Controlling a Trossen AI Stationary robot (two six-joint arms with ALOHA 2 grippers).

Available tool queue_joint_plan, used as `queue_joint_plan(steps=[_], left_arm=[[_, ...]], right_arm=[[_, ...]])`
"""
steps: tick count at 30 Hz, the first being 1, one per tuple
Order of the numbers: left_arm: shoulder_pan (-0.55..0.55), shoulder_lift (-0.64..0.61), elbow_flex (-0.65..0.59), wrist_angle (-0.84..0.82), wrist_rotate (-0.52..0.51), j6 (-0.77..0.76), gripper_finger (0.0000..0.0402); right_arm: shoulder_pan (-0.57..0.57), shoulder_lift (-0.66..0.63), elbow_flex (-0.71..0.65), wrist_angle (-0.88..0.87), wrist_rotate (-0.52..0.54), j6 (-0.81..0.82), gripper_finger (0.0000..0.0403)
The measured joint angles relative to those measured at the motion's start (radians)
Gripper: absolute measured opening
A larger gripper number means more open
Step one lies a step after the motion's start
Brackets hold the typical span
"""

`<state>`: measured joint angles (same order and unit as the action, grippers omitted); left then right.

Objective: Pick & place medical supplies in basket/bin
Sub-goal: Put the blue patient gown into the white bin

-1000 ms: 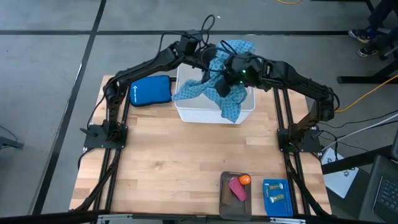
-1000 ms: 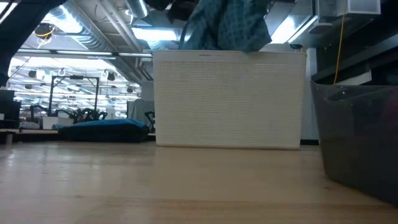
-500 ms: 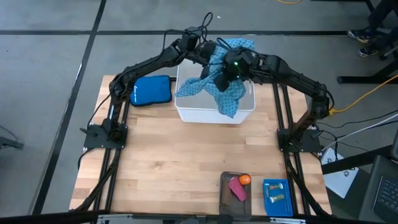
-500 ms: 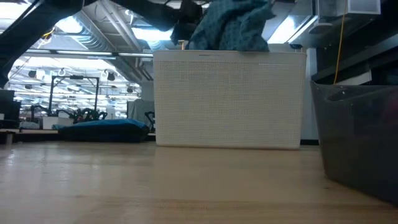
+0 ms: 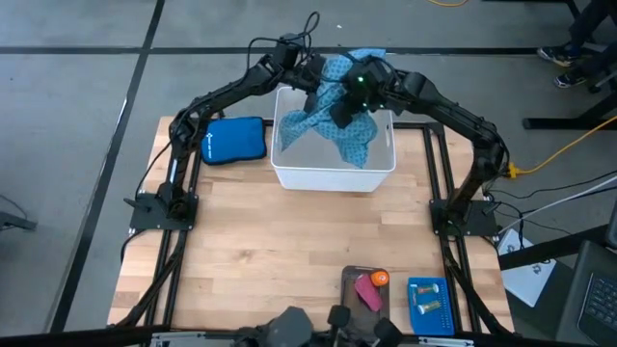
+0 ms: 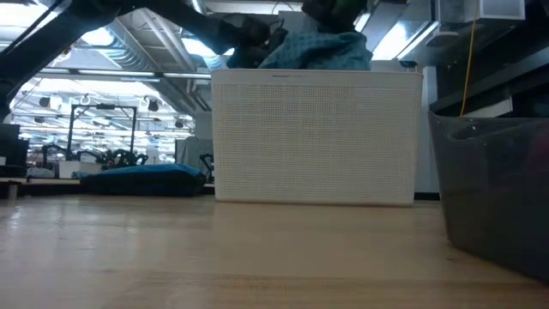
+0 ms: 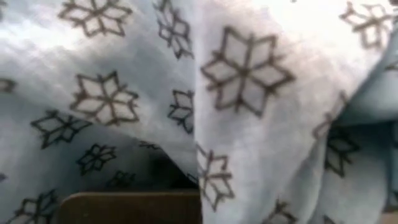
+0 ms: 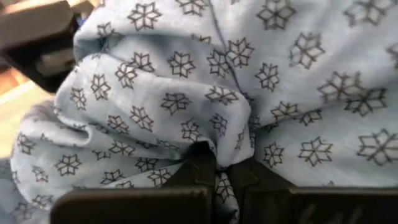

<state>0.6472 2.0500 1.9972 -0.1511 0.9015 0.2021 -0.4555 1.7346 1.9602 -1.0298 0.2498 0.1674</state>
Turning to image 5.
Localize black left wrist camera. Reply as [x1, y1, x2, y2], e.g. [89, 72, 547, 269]
[274, 33, 305, 68]

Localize blue snowflake patterned cloth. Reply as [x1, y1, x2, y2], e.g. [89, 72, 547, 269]
[278, 46, 387, 170]

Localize white cable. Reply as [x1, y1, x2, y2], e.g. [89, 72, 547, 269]
[500, 173, 617, 235]

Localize pink scraper tool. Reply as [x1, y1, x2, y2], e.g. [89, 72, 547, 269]
[353, 273, 385, 313]

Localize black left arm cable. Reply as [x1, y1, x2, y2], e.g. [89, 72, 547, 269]
[246, 12, 322, 64]

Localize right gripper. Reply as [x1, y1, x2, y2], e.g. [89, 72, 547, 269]
[330, 57, 394, 130]

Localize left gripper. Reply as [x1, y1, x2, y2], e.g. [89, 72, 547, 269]
[301, 53, 330, 115]

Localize black stand leg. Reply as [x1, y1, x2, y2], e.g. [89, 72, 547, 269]
[0, 194, 39, 232]

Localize blue soft pouch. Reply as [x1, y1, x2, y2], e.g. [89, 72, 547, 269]
[200, 116, 268, 167]

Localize black desk leg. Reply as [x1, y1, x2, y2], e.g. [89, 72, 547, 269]
[498, 224, 611, 271]
[523, 91, 617, 131]

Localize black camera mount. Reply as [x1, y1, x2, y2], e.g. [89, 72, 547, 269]
[230, 304, 404, 347]

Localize white perforated plastic basket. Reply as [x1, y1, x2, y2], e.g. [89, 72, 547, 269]
[269, 85, 397, 193]

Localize yellow hanging cable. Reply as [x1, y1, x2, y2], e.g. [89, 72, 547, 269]
[505, 115, 617, 179]

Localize dark grey laptop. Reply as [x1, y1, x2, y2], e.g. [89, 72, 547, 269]
[556, 240, 617, 346]

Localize person's shoe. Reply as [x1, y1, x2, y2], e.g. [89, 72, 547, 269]
[537, 43, 582, 67]
[552, 69, 592, 90]

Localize blue pill tray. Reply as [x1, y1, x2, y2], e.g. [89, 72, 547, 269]
[407, 276, 457, 337]

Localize person's leg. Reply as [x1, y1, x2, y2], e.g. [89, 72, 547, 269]
[568, 0, 617, 52]

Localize dark translucent plastic bin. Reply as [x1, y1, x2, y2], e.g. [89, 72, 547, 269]
[339, 265, 391, 338]

